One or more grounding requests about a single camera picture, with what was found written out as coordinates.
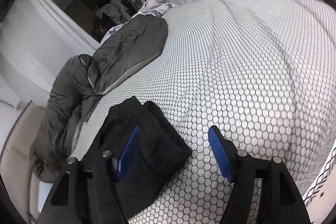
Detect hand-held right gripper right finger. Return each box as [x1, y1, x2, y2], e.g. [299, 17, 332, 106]
[208, 125, 311, 224]

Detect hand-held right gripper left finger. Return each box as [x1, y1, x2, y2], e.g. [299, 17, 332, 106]
[39, 125, 142, 224]

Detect black pants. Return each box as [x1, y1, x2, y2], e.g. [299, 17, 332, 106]
[81, 95, 193, 218]

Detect bed with hexagon-patterned sheet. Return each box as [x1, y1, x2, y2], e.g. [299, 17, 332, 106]
[29, 0, 336, 224]

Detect beige padded headboard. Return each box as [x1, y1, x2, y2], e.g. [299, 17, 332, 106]
[0, 101, 53, 224]

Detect grey clothes on chair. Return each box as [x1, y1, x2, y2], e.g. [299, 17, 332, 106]
[95, 0, 129, 24]

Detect white crumpled bedsheet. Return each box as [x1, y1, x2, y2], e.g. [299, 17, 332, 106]
[104, 0, 179, 42]

